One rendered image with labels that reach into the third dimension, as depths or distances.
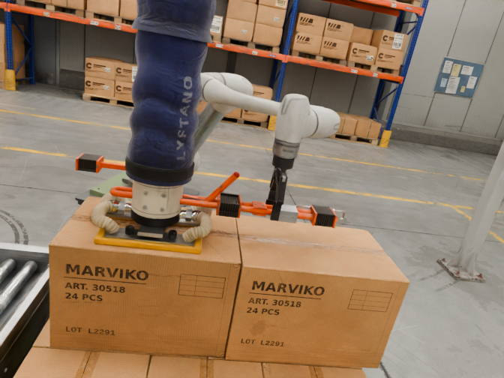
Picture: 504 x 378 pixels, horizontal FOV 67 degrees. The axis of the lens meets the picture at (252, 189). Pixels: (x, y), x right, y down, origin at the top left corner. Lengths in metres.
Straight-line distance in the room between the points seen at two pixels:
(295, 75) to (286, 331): 8.88
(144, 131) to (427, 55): 10.32
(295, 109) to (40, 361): 1.16
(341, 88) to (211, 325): 9.30
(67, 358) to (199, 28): 1.14
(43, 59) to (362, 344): 9.63
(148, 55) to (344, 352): 1.23
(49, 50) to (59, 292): 9.14
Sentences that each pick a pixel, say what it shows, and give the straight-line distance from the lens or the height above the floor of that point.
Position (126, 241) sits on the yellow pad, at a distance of 1.30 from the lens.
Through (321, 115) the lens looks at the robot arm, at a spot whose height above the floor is 1.43.
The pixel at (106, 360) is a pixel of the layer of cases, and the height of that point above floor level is 0.54.
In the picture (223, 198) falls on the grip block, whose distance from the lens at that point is 1.37.
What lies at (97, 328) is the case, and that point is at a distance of 1.47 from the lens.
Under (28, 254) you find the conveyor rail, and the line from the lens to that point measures 2.01.
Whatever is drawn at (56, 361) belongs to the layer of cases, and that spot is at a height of 0.54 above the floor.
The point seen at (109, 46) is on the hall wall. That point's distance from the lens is 10.00.
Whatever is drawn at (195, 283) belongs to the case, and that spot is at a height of 0.85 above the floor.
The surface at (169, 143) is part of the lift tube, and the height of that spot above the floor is 1.29.
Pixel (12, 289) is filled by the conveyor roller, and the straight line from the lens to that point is 1.86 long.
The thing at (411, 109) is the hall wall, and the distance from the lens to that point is 11.23.
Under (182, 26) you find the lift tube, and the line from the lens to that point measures 1.16.
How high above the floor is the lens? 1.61
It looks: 20 degrees down
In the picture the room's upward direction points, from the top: 11 degrees clockwise
